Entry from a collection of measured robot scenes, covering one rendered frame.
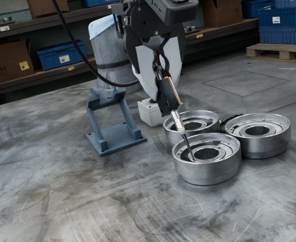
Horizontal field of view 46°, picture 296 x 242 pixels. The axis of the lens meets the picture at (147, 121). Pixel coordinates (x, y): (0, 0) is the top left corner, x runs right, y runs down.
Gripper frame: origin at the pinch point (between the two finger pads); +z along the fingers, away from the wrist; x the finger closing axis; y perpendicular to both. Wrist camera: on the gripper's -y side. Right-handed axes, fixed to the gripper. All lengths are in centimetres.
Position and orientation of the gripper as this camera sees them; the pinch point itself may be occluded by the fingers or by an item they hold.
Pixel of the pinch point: (164, 90)
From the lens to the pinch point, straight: 55.0
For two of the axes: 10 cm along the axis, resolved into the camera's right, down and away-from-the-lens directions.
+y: -3.8, -2.6, 8.9
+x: -9.1, 2.9, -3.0
